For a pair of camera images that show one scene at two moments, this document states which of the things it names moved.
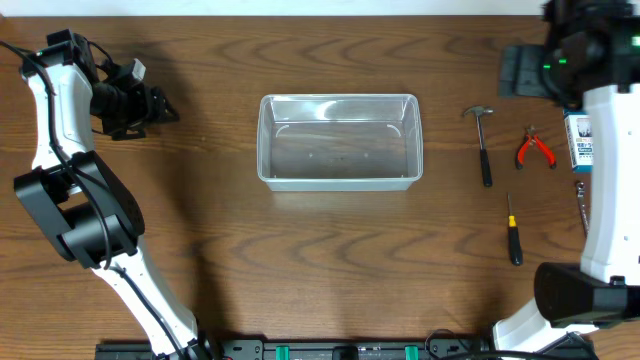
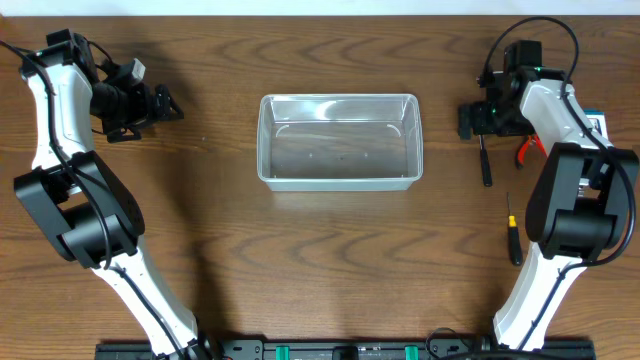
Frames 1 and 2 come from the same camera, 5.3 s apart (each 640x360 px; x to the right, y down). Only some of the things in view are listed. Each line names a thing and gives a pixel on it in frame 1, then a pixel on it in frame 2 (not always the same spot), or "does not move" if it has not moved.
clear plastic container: [340, 142] does not move
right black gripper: [523, 70] → [476, 120]
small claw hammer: [479, 111] does not move
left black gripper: [148, 108] does not move
